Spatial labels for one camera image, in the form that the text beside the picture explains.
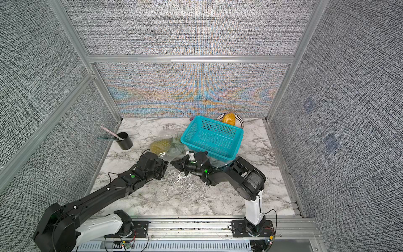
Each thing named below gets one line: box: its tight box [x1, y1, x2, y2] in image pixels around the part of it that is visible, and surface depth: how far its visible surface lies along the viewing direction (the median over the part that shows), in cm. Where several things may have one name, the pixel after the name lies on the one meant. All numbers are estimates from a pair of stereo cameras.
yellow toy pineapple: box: [150, 133, 183, 155], surface depth 97 cm
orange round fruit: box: [221, 112, 236, 126], surface depth 112 cm
